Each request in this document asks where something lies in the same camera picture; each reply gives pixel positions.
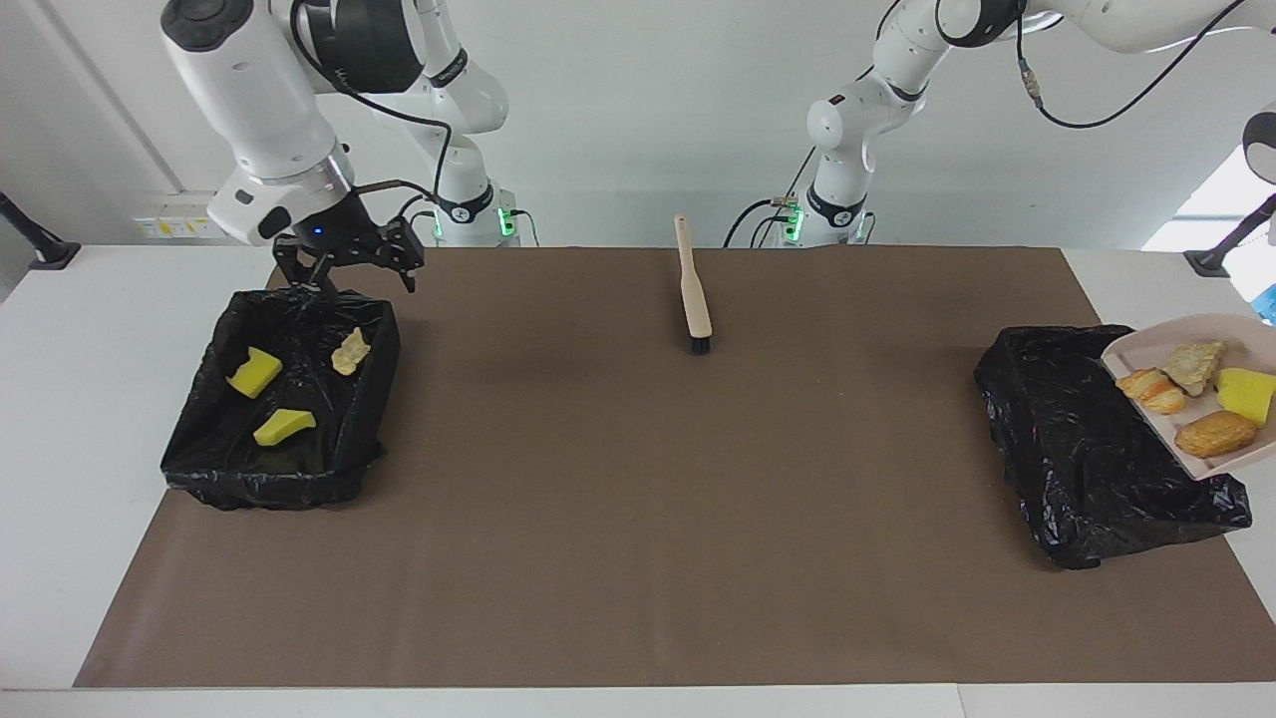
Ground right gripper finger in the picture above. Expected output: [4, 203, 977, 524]
[272, 239, 343, 302]
[374, 221, 426, 296]

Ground pale striped croissant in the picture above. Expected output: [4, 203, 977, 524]
[331, 326, 372, 377]

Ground large notched yellow sponge piece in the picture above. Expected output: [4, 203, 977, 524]
[226, 345, 285, 400]

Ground small yellow sponge piece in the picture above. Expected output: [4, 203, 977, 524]
[252, 408, 318, 448]

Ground orange striped croissant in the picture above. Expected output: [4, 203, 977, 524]
[1116, 367, 1189, 416]

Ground pale tan dumpling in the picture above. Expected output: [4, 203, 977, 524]
[1161, 340, 1229, 398]

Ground brown oval bread roll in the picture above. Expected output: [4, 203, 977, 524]
[1174, 410, 1260, 460]

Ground pale pink plastic dustpan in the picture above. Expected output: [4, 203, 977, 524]
[1100, 313, 1276, 484]

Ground rounded yellow sponge piece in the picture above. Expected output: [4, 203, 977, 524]
[1213, 367, 1276, 430]

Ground black bag lined bin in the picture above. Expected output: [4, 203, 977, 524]
[973, 323, 1254, 571]
[160, 286, 403, 513]

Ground black stand foot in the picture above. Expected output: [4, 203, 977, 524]
[0, 190, 82, 270]
[1183, 193, 1276, 278]

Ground brown table mat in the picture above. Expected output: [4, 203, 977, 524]
[75, 246, 1276, 689]

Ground black right base cable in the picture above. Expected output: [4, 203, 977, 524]
[394, 192, 440, 248]

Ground black base cable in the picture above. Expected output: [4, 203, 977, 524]
[394, 192, 440, 248]
[722, 150, 828, 248]

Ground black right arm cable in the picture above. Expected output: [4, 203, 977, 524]
[289, 0, 455, 215]

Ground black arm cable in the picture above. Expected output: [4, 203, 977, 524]
[289, 0, 455, 215]
[1015, 0, 1249, 131]

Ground white wall socket box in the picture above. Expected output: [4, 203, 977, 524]
[132, 190, 236, 241]

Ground white wall cable duct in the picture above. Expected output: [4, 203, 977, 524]
[40, 0, 185, 195]

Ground black left base cable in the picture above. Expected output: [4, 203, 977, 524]
[722, 150, 828, 248]

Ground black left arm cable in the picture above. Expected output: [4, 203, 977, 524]
[1015, 0, 1249, 131]

